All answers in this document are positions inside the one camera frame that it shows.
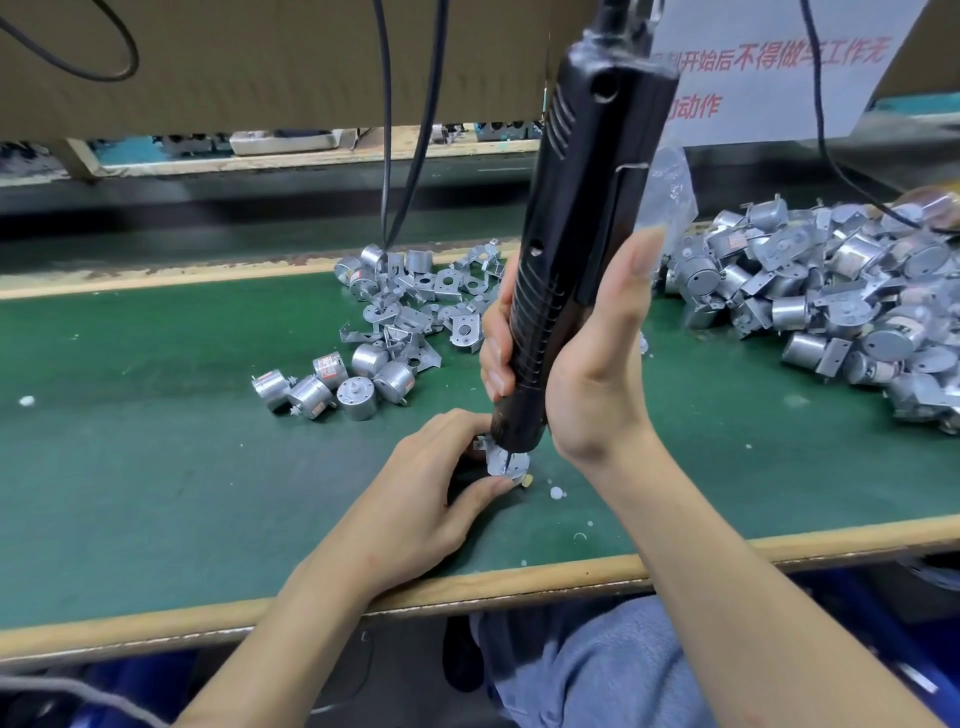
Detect person's right hand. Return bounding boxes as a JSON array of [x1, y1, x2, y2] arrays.
[[480, 228, 669, 470]]

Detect person's left hand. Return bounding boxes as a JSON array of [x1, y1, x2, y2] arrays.
[[322, 409, 519, 599]]

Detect silver metal bracket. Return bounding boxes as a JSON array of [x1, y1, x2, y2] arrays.
[[468, 432, 527, 479]]

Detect silver round motor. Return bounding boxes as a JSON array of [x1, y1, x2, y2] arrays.
[[477, 438, 534, 489]]

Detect pile of silver motors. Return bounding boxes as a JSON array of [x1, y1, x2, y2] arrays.
[[250, 342, 419, 422]]

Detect black electric screwdriver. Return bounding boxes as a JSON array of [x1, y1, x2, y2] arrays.
[[492, 0, 680, 455]]

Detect pile of metal brackets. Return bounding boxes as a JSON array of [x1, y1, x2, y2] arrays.
[[333, 240, 504, 377]]

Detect pile of assembled motors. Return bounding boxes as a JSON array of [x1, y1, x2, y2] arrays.
[[667, 192, 960, 437]]

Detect person's right forearm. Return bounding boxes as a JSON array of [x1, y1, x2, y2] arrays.
[[585, 435, 947, 728]]

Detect person's left forearm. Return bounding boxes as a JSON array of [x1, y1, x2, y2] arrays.
[[177, 555, 399, 728]]

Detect small clear plastic bag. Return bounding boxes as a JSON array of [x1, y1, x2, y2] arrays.
[[637, 142, 699, 249]]

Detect grey blue trousers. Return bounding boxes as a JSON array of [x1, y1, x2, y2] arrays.
[[472, 597, 722, 728]]

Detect green bench mat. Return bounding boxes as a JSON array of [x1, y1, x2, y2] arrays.
[[0, 247, 960, 632]]

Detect blue plastic bin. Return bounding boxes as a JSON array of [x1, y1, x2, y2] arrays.
[[82, 645, 204, 728]]

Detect white paper sign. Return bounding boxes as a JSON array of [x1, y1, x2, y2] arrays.
[[652, 0, 929, 149]]

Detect orange packet in plastic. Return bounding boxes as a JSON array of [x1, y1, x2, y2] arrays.
[[900, 183, 960, 230]]

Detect dark blue crate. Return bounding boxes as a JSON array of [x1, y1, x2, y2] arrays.
[[825, 567, 960, 728]]

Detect brown back panel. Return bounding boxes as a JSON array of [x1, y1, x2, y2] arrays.
[[0, 0, 602, 144]]

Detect black hanging cable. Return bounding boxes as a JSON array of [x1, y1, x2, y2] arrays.
[[390, 0, 452, 249], [370, 0, 395, 249]]

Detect black looped cable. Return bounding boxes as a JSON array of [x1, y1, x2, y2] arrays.
[[0, 0, 140, 84]]

